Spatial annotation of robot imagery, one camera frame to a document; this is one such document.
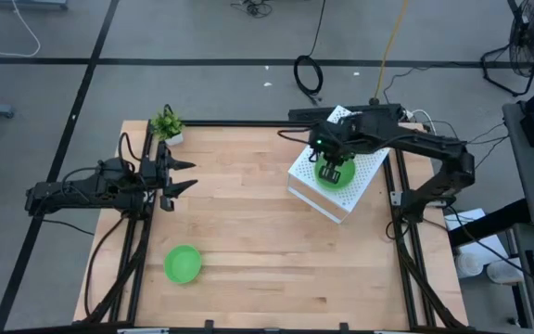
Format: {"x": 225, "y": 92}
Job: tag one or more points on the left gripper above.
{"x": 161, "y": 181}

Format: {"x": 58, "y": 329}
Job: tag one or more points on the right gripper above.
{"x": 336, "y": 141}

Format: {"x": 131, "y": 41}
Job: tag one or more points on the green plastic bowl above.
{"x": 348, "y": 175}
{"x": 183, "y": 264}

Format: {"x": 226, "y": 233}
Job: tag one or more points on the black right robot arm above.
{"x": 424, "y": 144}

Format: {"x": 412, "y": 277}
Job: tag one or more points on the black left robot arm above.
{"x": 86, "y": 190}

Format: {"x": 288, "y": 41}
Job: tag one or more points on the small potted green plant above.
{"x": 167, "y": 125}

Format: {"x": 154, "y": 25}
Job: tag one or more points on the black power strip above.
{"x": 301, "y": 113}

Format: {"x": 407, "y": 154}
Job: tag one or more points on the white paper sheet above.
{"x": 473, "y": 222}

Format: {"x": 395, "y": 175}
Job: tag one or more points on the silver aluminium bar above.
{"x": 142, "y": 331}

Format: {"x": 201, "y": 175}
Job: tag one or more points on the white round container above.
{"x": 503, "y": 273}
{"x": 468, "y": 265}

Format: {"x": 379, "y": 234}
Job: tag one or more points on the black desk beam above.
{"x": 489, "y": 225}

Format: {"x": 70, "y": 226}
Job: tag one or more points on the black aluminium table frame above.
{"x": 248, "y": 124}

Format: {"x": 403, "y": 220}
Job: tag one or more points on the black frame clip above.
{"x": 343, "y": 326}
{"x": 209, "y": 325}

